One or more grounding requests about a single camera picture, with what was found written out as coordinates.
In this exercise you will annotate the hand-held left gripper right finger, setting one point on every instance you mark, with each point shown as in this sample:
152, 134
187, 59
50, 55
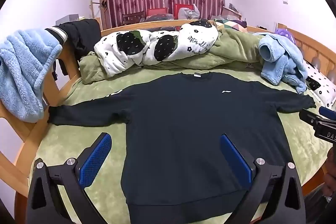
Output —
235, 158

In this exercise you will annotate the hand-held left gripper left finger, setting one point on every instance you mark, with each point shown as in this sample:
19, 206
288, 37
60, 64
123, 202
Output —
94, 158

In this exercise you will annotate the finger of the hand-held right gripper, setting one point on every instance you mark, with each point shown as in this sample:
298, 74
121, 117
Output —
309, 116
328, 112

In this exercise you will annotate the black sweatshirt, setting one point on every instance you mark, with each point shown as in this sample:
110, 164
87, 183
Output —
178, 121

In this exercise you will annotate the person's right hand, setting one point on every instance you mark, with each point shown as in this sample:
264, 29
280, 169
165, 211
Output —
331, 179

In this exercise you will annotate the green fleece bed sheet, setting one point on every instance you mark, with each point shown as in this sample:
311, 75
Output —
78, 140

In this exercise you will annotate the white floral print pillow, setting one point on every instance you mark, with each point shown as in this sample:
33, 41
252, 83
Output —
325, 87

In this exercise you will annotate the light blue fleece garment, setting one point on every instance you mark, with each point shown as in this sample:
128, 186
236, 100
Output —
278, 64

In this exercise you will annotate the purple plush toy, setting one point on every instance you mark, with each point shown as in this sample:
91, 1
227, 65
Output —
284, 33

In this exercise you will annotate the crumpled green blanket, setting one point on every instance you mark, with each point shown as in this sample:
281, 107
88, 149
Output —
231, 48

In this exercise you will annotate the light blue fleece towel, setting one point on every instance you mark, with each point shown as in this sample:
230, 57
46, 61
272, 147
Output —
23, 69

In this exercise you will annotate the colourful patchwork pillow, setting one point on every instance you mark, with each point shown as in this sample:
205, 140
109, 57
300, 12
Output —
231, 24

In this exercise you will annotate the white strawberry print quilt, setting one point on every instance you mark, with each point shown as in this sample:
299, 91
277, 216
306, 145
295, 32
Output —
183, 43

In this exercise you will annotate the black jacket with striped cuff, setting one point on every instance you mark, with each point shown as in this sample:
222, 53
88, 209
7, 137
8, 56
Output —
81, 32

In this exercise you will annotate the cardboard box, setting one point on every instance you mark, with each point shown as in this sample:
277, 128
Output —
231, 12

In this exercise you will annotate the grey box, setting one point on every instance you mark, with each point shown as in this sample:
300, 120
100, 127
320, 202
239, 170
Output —
67, 18

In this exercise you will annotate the dark wooden chair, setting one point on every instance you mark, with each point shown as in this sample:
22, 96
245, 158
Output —
133, 18

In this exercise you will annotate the wooden stand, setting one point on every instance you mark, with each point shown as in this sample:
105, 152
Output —
103, 11

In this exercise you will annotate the white plastic bag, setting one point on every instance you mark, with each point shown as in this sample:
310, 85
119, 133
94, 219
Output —
189, 12

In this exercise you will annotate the red box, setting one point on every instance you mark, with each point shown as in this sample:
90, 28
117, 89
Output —
181, 6
157, 11

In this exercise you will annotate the wooden bed frame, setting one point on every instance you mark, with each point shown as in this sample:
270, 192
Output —
13, 169

